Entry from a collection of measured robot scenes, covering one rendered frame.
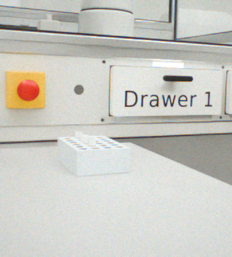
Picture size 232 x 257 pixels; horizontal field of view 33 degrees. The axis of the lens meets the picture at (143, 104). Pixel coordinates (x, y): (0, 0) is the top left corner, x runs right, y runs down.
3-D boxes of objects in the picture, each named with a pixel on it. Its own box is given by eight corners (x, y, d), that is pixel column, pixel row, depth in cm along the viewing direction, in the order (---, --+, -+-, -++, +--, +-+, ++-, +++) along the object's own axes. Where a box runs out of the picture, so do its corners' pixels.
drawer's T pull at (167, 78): (193, 81, 89) (193, 75, 89) (164, 81, 86) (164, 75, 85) (185, 81, 92) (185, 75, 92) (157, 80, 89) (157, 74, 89)
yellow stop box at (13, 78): (45, 108, 75) (46, 71, 75) (7, 109, 72) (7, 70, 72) (41, 106, 80) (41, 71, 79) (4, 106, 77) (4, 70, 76)
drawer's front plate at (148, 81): (220, 114, 97) (222, 70, 96) (111, 116, 85) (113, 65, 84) (216, 114, 99) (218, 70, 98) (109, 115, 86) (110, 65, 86)
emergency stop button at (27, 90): (39, 101, 73) (40, 79, 72) (17, 101, 71) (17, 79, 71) (37, 100, 75) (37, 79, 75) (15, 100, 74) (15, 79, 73)
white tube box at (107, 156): (130, 172, 60) (130, 147, 59) (76, 177, 56) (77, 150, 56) (103, 156, 71) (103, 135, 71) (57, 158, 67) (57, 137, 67)
